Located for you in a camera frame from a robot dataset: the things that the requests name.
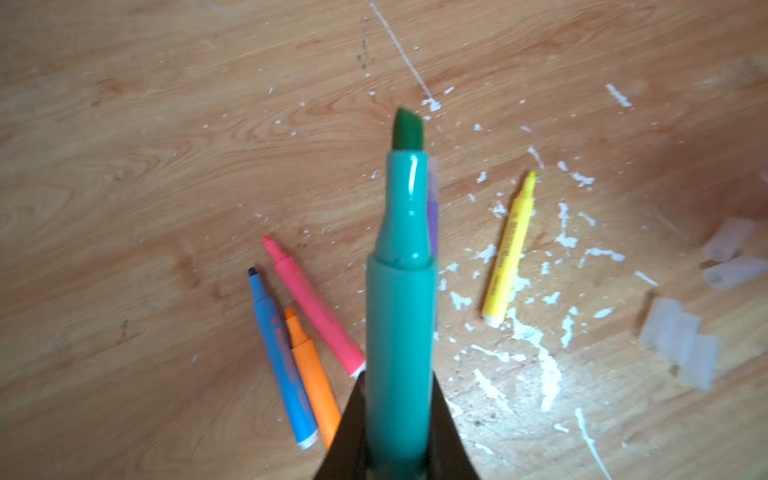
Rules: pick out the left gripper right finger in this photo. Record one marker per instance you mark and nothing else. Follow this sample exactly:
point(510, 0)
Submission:
point(446, 456)

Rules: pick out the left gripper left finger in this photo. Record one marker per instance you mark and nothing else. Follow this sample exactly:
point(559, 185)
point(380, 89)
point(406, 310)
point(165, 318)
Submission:
point(347, 457)

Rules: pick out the green marker pen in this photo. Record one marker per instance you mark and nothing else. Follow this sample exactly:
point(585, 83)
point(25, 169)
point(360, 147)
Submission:
point(401, 279)

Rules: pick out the purple marker pen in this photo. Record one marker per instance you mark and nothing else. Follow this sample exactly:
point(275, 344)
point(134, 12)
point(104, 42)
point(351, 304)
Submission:
point(433, 205)

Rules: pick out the orange marker pen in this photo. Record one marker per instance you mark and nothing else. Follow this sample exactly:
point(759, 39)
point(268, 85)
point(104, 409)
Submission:
point(316, 384)

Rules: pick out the blue marker pen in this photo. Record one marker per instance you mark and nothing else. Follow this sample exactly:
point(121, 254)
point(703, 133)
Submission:
point(275, 336)

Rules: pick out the yellow marker pen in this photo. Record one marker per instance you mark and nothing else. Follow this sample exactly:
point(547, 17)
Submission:
point(509, 252)

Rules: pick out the pink marker pen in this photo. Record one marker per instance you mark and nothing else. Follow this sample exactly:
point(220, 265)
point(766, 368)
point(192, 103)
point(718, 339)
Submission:
point(336, 337)

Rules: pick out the clear pen cap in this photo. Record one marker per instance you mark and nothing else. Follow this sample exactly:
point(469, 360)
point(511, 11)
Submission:
point(737, 271)
point(670, 331)
point(728, 239)
point(699, 370)

